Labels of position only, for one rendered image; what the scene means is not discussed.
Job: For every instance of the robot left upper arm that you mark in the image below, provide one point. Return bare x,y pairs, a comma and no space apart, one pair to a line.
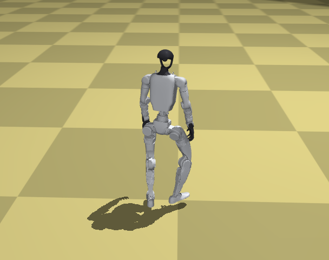
145,89

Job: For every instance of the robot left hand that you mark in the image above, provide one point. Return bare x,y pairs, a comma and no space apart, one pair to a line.
144,122

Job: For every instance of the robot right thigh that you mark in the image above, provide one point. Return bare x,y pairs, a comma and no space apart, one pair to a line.
177,133

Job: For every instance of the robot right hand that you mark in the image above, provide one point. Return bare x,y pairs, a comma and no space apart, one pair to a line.
191,132

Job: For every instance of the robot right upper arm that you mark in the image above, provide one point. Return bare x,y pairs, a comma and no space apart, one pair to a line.
181,82

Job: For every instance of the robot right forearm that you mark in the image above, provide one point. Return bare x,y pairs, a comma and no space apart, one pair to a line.
188,115

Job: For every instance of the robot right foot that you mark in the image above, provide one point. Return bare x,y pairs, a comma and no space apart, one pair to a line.
181,196

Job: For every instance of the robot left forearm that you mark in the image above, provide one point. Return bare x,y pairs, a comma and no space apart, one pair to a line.
144,111

